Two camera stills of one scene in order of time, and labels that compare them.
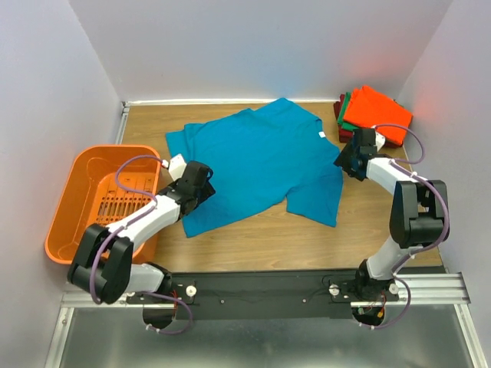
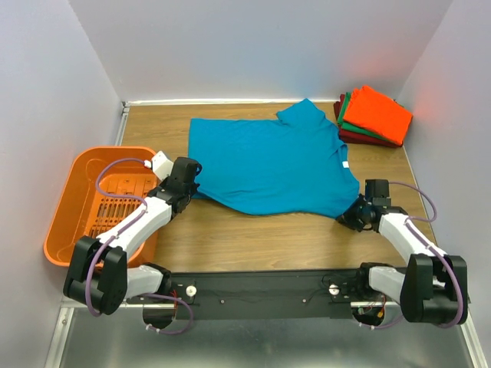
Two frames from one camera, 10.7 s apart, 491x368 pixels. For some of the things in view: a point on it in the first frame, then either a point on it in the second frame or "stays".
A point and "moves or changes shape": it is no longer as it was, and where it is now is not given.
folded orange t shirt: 369,107 stays
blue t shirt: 262,156 moves or changes shape
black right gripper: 341,161 to 347,218
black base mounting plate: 269,295 stays
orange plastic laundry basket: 91,195 stays
